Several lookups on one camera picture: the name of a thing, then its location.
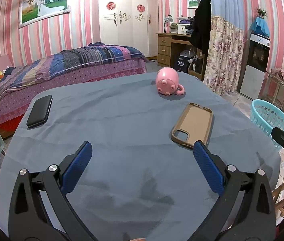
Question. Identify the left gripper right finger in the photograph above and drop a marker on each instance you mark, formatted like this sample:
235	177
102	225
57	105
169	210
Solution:
244	209

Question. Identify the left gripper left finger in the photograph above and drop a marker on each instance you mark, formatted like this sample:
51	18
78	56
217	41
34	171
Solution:
28	218

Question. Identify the turquoise plastic basket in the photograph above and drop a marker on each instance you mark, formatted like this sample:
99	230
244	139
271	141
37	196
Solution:
266	116

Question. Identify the metal side table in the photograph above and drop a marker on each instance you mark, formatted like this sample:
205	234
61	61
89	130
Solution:
275	87

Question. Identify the water dispenser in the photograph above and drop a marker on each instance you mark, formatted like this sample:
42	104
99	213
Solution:
256	66

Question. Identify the floral curtain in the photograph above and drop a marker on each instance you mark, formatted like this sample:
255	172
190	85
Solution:
225	54

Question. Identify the tan phone case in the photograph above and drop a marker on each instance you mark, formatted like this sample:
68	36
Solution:
194	124

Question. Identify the black phone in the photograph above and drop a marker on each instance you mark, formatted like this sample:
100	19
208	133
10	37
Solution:
40	111

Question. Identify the blue cloth with plant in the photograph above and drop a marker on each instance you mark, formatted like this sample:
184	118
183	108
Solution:
259	25

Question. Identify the bed with patchwork quilt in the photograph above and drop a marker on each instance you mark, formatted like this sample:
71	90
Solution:
94	62

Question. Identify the black hanging coat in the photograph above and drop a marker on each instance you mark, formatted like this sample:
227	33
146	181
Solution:
202	25

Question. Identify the black box under desk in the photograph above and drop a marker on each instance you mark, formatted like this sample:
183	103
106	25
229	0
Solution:
181	64

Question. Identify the pink pig mug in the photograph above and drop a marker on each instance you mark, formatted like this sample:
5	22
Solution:
167	82

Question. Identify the wooden desk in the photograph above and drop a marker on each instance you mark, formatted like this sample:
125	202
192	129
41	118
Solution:
172	46

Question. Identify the framed wedding picture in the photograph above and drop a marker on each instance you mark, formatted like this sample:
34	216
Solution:
31	11

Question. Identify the white wardrobe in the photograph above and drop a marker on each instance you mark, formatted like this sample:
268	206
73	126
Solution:
131	23

